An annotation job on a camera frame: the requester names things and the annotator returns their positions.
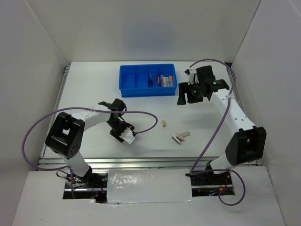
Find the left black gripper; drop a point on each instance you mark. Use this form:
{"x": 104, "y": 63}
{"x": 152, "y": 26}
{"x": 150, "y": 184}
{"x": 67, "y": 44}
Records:
{"x": 116, "y": 135}

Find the red pen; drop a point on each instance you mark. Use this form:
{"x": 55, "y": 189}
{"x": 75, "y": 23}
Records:
{"x": 160, "y": 80}

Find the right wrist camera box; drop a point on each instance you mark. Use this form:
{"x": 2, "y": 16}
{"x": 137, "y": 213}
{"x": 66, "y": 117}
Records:
{"x": 192, "y": 74}

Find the purple highlighter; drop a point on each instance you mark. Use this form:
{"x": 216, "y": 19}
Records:
{"x": 162, "y": 80}

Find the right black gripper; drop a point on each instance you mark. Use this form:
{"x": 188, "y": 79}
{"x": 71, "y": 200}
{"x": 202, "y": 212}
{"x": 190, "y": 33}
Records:
{"x": 184, "y": 88}

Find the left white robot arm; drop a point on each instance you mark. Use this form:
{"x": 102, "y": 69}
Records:
{"x": 66, "y": 133}

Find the blue pen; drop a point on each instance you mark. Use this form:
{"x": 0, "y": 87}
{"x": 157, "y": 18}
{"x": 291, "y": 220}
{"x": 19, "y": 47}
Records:
{"x": 150, "y": 81}

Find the aluminium frame rail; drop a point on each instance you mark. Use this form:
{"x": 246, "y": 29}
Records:
{"x": 137, "y": 163}

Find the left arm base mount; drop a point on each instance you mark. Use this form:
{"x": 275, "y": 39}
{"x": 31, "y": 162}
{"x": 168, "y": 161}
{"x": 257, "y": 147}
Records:
{"x": 95, "y": 190}

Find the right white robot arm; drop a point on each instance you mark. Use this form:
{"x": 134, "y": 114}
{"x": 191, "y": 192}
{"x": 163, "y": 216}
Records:
{"x": 247, "y": 141}

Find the blue compartment tray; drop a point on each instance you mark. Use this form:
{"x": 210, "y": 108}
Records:
{"x": 133, "y": 80}

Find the white foil cover sheet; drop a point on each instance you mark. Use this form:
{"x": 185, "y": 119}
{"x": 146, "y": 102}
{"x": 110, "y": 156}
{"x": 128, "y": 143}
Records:
{"x": 148, "y": 186}

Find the red pen crossed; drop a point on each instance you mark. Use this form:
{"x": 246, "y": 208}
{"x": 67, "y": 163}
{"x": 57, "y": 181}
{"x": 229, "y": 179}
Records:
{"x": 156, "y": 81}

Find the pink eraser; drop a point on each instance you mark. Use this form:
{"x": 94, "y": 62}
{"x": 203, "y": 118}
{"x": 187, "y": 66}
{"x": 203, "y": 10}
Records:
{"x": 180, "y": 137}

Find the yellow highlighter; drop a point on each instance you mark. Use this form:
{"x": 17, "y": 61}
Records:
{"x": 164, "y": 82}

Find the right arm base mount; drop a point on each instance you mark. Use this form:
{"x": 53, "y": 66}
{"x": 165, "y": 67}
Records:
{"x": 210, "y": 184}

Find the grey white eraser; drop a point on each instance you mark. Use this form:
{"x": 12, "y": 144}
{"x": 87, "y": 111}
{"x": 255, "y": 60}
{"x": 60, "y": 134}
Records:
{"x": 185, "y": 134}

